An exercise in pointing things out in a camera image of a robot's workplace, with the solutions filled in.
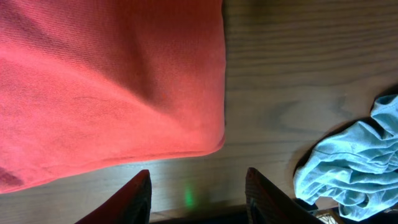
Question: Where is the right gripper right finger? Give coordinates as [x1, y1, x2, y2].
[245, 167, 322, 224]

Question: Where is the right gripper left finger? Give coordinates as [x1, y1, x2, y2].
[76, 170, 152, 224]

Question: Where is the light blue grey garment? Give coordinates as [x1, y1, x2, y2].
[294, 95, 397, 222]

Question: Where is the red printed t-shirt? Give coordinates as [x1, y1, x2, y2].
[1, 0, 226, 194]

